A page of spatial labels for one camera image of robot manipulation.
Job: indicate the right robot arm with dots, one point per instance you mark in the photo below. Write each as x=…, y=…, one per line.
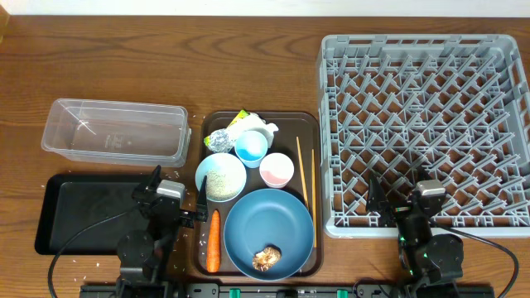
x=432, y=260

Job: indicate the orange carrot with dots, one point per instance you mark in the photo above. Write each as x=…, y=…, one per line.
x=213, y=244

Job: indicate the brown serving tray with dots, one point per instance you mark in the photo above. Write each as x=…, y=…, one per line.
x=290, y=125

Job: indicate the light blue cup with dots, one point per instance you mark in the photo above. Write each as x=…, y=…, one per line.
x=251, y=147

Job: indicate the yellow green wrapper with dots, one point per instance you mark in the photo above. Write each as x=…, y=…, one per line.
x=241, y=115

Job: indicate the white napkin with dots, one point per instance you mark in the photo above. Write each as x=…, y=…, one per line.
x=253, y=122

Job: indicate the pink cup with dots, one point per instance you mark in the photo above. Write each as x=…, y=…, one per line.
x=276, y=170

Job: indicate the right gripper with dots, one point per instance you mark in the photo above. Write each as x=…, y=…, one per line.
x=379, y=200

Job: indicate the grey plastic dishwasher rack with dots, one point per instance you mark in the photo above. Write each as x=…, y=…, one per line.
x=455, y=105

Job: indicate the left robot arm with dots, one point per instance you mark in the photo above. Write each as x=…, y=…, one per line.
x=144, y=254

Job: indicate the brown food scrap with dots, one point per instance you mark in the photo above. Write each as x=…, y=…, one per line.
x=266, y=259

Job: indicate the wooden chopstick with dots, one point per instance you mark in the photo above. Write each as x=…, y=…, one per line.
x=313, y=196
x=302, y=172

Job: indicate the left wooden chopstick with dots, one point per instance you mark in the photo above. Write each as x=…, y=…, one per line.
x=302, y=172

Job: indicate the aluminium foil ball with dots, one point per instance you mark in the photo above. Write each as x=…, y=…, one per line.
x=221, y=140

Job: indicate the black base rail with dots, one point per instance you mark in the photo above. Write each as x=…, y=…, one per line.
x=212, y=290

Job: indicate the black tray bin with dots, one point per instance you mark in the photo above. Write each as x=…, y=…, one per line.
x=73, y=202

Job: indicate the small blue rice dish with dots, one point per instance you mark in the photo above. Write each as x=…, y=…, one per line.
x=225, y=176

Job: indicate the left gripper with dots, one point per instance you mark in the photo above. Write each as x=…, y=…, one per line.
x=146, y=195

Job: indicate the clear plastic bin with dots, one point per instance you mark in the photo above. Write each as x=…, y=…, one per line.
x=113, y=132

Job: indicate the right wooden chopstick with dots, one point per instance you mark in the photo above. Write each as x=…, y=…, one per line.
x=313, y=196

